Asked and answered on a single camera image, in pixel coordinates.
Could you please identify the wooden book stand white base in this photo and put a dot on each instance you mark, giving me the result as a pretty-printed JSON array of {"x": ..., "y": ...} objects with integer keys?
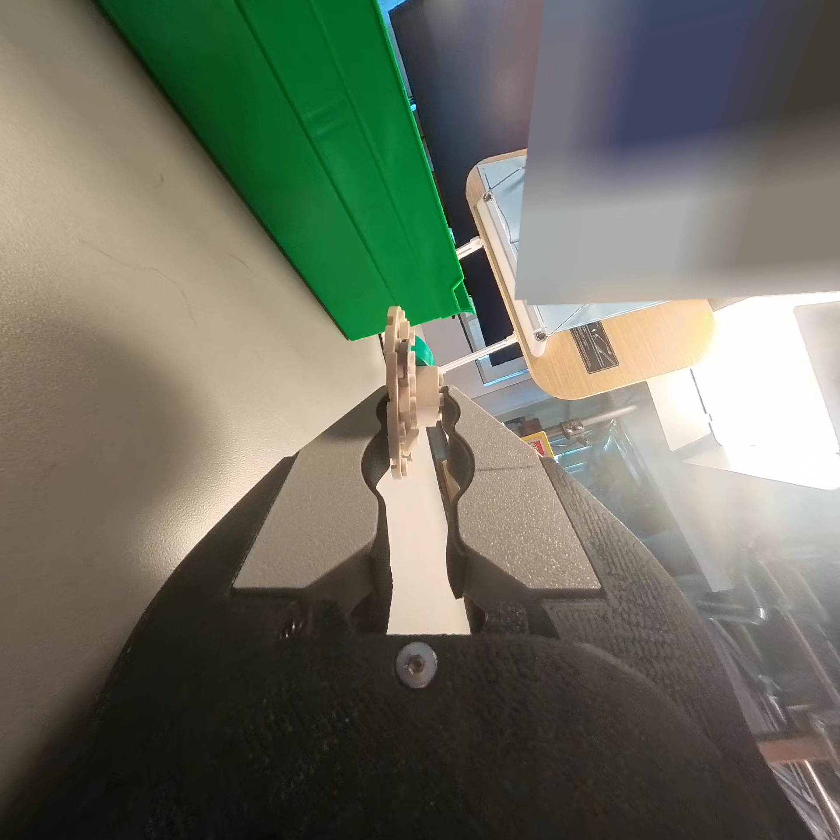
[{"x": 656, "y": 348}]

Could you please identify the small light grey lego brick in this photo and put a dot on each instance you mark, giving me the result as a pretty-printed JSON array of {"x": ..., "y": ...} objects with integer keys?
[{"x": 428, "y": 394}]

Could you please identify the round white lego plate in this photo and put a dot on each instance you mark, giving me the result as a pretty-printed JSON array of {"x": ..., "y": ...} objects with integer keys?
[{"x": 400, "y": 394}]

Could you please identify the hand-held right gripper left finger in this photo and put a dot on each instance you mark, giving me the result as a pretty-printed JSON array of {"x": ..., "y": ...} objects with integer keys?
[{"x": 308, "y": 518}]

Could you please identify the bright studio light panel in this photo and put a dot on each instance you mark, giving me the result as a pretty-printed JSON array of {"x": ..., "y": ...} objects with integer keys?
[{"x": 768, "y": 394}]

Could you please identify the metal clamp rod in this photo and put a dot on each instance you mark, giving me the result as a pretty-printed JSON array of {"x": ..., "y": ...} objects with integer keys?
[{"x": 577, "y": 426}]

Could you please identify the teal green lego piece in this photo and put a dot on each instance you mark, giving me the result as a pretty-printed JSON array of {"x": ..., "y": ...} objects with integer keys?
[{"x": 423, "y": 351}]

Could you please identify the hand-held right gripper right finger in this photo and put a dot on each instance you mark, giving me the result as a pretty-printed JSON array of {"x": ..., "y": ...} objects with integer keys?
[{"x": 525, "y": 525}]

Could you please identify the green plastic bin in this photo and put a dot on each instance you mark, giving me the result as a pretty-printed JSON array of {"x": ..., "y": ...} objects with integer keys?
[{"x": 295, "y": 151}]

